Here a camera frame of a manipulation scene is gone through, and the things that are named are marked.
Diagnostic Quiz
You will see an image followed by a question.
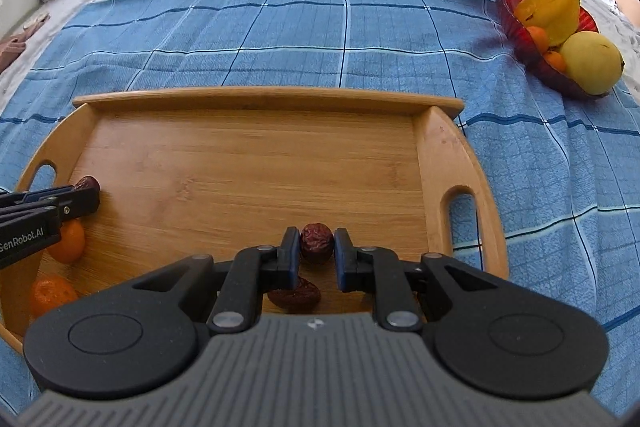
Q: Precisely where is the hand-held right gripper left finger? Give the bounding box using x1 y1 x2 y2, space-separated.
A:
131 227 302 334

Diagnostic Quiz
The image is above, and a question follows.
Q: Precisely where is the blue checked blanket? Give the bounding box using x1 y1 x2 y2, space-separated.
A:
0 0 640 408

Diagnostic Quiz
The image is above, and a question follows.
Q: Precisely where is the yellow pear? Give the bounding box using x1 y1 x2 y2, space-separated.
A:
559 31 626 96

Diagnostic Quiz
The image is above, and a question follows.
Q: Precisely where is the smooth orange citrus fruit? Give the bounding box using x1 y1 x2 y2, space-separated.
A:
47 219 86 264

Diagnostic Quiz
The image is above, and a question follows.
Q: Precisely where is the red glass bowl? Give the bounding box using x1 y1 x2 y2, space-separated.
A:
495 0 614 100

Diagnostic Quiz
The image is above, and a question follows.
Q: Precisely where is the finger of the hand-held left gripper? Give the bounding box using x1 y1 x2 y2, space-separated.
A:
0 186 101 208
0 202 101 228

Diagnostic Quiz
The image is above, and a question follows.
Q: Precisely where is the wooden tray with handles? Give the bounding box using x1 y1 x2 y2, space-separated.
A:
0 88 510 360

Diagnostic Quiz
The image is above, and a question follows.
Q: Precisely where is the small orange kumquat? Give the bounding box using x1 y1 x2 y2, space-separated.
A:
544 50 569 74
527 26 551 54

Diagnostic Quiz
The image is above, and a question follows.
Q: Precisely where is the yellow starfruit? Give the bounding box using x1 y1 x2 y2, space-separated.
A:
515 0 582 48

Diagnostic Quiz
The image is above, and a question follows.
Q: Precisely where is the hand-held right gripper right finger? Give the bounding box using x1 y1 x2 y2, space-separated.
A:
334 227 503 332

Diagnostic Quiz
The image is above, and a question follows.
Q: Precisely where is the mandarin orange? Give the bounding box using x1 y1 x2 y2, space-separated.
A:
29 276 79 321

